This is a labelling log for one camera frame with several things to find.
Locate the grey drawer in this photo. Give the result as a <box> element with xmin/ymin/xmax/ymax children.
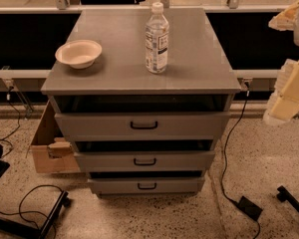
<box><xmin>88</xmin><ymin>177</ymin><xmax>204</xmax><ymax>195</ymax></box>
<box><xmin>55</xmin><ymin>112</ymin><xmax>229</xmax><ymax>141</ymax></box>
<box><xmin>75</xmin><ymin>151</ymin><xmax>214</xmax><ymax>172</ymax></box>

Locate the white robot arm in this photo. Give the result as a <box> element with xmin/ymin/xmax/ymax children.
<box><xmin>263</xmin><ymin>0</ymin><xmax>299</xmax><ymax>125</ymax></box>

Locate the grey top drawer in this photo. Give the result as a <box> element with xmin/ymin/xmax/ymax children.
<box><xmin>55</xmin><ymin>112</ymin><xmax>229</xmax><ymax>141</ymax></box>

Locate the grey drawer cabinet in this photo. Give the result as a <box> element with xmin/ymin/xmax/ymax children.
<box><xmin>40</xmin><ymin>7</ymin><xmax>242</xmax><ymax>197</ymax></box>

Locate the grey bottom drawer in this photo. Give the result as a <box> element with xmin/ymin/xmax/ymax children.
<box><xmin>88</xmin><ymin>177</ymin><xmax>204</xmax><ymax>195</ymax></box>

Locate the clear plastic water bottle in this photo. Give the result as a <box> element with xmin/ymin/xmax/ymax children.
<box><xmin>146</xmin><ymin>2</ymin><xmax>169</xmax><ymax>74</ymax></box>

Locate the white bowl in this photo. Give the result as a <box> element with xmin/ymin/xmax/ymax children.
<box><xmin>55</xmin><ymin>40</ymin><xmax>103</xmax><ymax>69</ymax></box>

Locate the cardboard box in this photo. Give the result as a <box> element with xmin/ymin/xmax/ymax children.
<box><xmin>30</xmin><ymin>103</ymin><xmax>80</xmax><ymax>173</ymax></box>

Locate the black stand base left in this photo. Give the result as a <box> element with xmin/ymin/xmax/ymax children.
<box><xmin>0</xmin><ymin>190</ymin><xmax>71</xmax><ymax>239</ymax></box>

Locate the black power adapter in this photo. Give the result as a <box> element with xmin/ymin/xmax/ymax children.
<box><xmin>237</xmin><ymin>196</ymin><xmax>262</xmax><ymax>221</ymax></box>

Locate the black stand leg right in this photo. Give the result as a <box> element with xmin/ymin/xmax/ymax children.
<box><xmin>277</xmin><ymin>185</ymin><xmax>299</xmax><ymax>213</ymax></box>

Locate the black power cable right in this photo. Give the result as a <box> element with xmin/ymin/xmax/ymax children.
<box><xmin>220</xmin><ymin>89</ymin><xmax>261</xmax><ymax>239</ymax></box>

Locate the black wall cable left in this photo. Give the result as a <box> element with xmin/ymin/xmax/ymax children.
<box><xmin>0</xmin><ymin>85</ymin><xmax>22</xmax><ymax>157</ymax></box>

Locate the black cable left floor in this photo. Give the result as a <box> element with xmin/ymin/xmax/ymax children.
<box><xmin>0</xmin><ymin>184</ymin><xmax>64</xmax><ymax>239</ymax></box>

